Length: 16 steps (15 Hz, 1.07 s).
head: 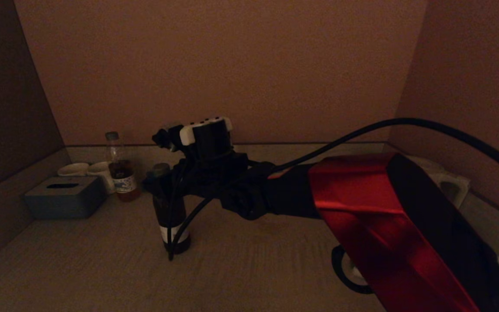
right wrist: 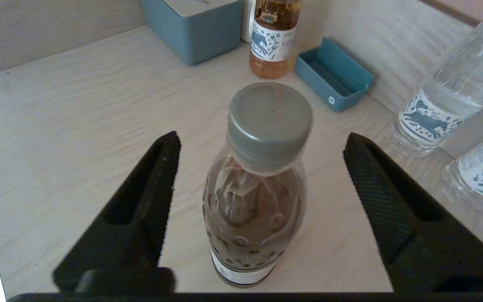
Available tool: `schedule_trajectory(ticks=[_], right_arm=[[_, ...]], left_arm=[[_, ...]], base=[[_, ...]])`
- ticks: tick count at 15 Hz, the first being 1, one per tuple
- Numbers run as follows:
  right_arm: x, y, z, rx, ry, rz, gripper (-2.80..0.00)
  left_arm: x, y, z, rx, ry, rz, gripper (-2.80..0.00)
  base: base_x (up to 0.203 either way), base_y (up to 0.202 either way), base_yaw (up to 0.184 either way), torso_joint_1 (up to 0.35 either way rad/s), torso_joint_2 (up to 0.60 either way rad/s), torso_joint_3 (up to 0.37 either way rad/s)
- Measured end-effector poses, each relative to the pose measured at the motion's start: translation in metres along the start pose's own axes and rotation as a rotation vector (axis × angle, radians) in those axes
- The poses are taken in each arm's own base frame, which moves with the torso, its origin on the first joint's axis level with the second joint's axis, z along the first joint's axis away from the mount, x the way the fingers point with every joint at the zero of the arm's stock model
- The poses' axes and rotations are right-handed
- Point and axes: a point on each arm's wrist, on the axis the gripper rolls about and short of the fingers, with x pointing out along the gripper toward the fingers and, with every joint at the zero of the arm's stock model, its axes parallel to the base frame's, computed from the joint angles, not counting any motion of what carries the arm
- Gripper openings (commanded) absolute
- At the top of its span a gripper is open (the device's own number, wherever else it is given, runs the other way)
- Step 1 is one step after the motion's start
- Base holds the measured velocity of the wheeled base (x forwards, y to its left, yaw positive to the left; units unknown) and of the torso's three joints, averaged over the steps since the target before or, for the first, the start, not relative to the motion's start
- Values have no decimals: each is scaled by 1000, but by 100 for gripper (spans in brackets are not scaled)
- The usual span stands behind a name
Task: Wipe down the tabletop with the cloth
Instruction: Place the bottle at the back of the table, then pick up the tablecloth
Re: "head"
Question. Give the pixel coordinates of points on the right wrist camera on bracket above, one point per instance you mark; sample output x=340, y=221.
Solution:
x=167, y=138

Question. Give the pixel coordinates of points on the white electric kettle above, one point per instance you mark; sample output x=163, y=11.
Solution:
x=453, y=188

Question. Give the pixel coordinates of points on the blue-grey tissue box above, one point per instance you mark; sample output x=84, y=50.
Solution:
x=65, y=203

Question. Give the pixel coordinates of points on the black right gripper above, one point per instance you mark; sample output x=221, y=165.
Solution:
x=210, y=173

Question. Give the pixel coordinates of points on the black red right robot arm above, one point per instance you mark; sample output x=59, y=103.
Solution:
x=383, y=216

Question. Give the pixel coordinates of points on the half-full tea bottle blue label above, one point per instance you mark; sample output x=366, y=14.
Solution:
x=124, y=184

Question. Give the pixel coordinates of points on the dark tea bottle white label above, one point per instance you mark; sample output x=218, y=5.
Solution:
x=163, y=210

